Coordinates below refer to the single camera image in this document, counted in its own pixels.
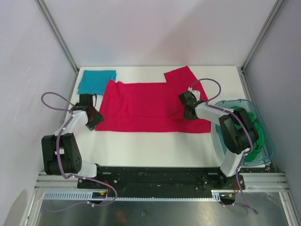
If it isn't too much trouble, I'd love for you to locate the red t shirt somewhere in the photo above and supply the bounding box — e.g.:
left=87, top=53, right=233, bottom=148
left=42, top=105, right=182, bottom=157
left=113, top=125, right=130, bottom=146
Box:
left=96, top=66, right=211, bottom=134

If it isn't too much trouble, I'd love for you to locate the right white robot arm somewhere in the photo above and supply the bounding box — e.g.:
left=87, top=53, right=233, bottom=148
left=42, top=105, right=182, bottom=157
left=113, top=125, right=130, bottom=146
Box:
left=178, top=90, right=259, bottom=189

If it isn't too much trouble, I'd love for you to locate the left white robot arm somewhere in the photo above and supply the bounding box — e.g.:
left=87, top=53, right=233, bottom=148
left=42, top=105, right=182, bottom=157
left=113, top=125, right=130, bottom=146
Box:
left=41, top=94, right=104, bottom=188

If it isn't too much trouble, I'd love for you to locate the folded teal t shirt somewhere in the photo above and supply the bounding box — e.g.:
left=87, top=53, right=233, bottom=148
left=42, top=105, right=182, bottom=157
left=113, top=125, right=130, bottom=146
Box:
left=78, top=70, right=117, bottom=96

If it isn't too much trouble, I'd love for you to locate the green t shirt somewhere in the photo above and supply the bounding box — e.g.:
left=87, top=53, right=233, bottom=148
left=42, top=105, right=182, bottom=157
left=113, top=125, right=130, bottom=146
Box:
left=220, top=107, right=259, bottom=157

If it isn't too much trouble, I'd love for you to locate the translucent blue plastic bin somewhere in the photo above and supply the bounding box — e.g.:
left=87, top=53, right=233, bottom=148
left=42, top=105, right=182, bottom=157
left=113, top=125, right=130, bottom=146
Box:
left=215, top=99, right=276, bottom=167

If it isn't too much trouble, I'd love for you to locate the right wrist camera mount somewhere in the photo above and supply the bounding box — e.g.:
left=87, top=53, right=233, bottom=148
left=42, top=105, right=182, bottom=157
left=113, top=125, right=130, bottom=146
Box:
left=188, top=87, right=201, bottom=99

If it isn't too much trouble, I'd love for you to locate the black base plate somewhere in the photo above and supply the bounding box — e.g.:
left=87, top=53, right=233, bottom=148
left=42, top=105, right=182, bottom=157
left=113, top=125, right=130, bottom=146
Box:
left=77, top=166, right=245, bottom=192

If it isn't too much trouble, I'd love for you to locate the white slotted cable duct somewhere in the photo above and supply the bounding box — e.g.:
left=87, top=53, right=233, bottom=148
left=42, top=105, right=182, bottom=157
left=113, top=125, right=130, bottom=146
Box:
left=44, top=191, right=221, bottom=202

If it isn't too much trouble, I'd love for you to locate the left aluminium frame post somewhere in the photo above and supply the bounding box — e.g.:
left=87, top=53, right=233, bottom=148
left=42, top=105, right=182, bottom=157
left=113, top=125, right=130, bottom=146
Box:
left=35, top=0, right=79, bottom=74

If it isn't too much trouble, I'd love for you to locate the aluminium frame post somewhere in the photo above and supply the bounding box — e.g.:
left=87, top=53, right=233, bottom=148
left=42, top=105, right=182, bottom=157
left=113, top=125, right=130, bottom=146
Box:
left=241, top=0, right=287, bottom=72
left=35, top=0, right=79, bottom=74

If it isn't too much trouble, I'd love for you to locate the right aluminium frame post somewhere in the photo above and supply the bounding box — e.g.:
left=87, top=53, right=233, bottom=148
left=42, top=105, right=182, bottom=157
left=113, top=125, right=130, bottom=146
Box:
left=241, top=0, right=287, bottom=72

